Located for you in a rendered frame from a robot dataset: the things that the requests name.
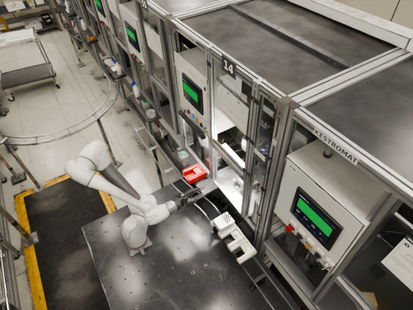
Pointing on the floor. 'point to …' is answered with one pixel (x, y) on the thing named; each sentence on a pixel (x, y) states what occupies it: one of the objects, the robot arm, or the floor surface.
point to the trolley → (28, 35)
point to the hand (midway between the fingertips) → (200, 192)
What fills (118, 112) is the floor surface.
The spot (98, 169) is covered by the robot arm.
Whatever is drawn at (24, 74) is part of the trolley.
